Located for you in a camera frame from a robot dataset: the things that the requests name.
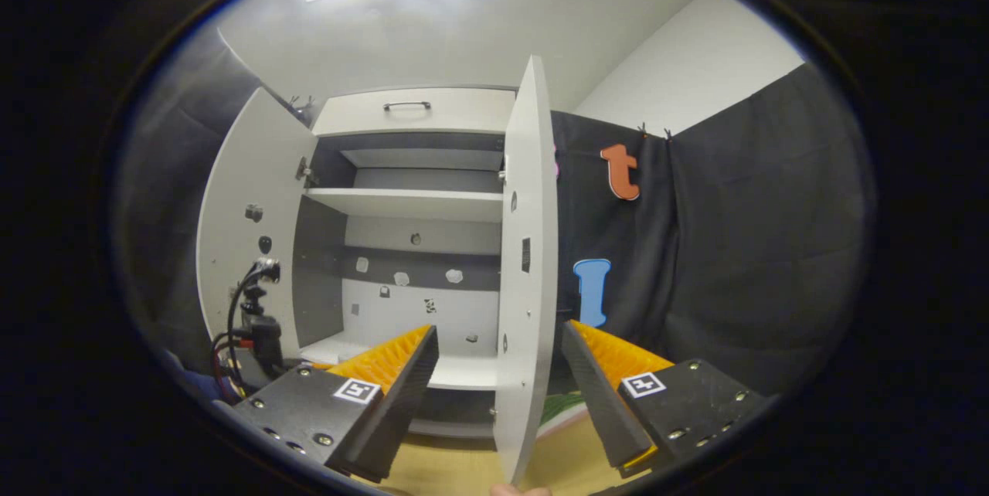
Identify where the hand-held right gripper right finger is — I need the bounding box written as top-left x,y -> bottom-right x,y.
562,318 -> 772,479

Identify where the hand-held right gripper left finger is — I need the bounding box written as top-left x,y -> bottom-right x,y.
232,324 -> 440,484

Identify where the white cabinet door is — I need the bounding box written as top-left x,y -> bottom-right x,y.
195,87 -> 319,362
492,56 -> 559,485

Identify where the white cabinet shelf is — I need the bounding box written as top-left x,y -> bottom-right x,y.
297,330 -> 499,391
305,187 -> 505,223

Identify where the grey white cabinet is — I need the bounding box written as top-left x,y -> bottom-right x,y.
292,85 -> 517,439

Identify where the white cabinet drawer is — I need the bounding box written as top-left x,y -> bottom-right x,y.
311,87 -> 517,136

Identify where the green white mat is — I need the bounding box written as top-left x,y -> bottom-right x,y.
539,390 -> 592,439

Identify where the blue cloth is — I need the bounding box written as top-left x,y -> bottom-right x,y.
166,349 -> 233,404

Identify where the red cable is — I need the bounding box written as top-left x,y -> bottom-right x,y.
212,328 -> 254,398

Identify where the black cable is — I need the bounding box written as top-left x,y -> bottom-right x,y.
226,264 -> 263,396

